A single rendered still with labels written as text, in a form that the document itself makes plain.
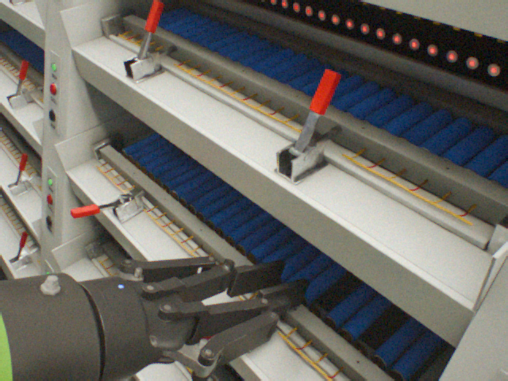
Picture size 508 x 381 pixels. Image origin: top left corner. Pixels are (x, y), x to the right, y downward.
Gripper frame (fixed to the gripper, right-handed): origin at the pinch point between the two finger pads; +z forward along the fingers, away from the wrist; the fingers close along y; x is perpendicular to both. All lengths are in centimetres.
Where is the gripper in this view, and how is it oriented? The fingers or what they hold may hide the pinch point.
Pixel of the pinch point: (269, 287)
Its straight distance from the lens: 48.3
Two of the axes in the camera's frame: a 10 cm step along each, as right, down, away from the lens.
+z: 6.9, -0.2, 7.2
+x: 3.2, -8.9, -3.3
